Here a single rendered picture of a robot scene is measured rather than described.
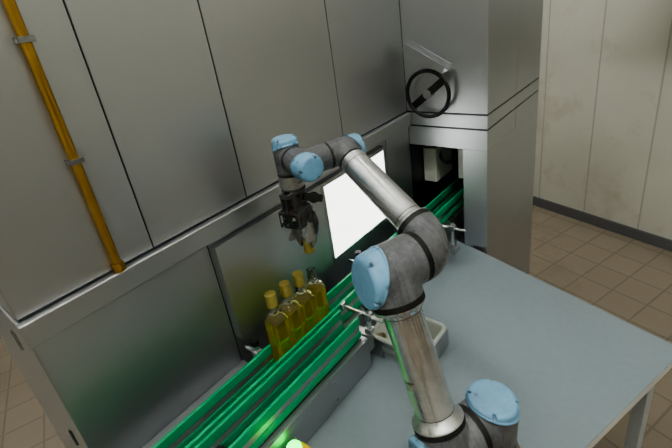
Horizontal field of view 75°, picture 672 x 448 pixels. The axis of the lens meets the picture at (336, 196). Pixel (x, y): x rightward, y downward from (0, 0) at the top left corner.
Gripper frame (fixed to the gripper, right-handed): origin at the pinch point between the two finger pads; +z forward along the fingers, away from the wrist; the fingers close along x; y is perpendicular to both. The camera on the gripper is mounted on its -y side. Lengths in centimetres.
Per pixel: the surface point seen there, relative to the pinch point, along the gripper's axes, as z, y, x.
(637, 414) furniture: 78, -36, 99
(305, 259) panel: 15.1, -10.5, -9.9
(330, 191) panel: -3.5, -29.2, -6.3
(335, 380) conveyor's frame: 38.0, 17.0, 12.5
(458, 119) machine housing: -14, -86, 28
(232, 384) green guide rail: 28.7, 35.5, -10.6
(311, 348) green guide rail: 30.7, 13.8, 3.4
